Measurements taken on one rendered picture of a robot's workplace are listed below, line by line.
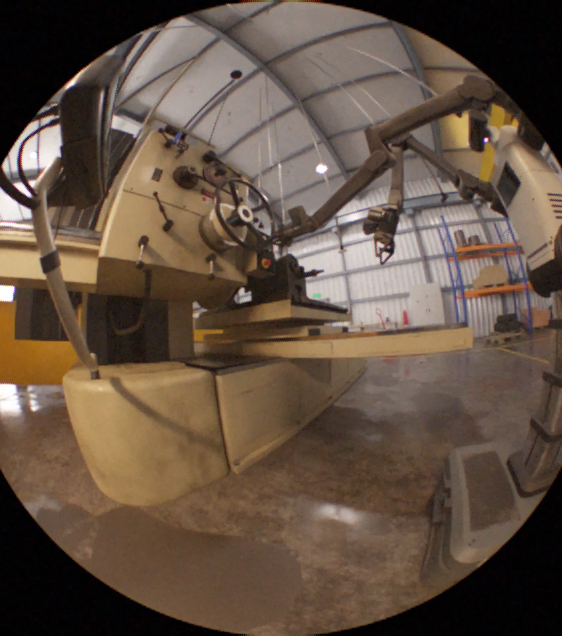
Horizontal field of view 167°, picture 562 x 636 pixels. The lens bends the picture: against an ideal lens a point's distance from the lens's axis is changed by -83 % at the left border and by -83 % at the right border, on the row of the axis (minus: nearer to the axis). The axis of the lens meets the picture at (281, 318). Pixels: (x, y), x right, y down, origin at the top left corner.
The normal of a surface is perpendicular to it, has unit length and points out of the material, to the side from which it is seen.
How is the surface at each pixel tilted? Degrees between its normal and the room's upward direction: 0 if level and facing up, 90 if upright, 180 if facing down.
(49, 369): 90
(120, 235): 90
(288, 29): 169
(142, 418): 90
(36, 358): 90
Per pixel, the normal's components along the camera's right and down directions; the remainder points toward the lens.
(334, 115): -0.05, 0.97
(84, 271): 0.80, -0.10
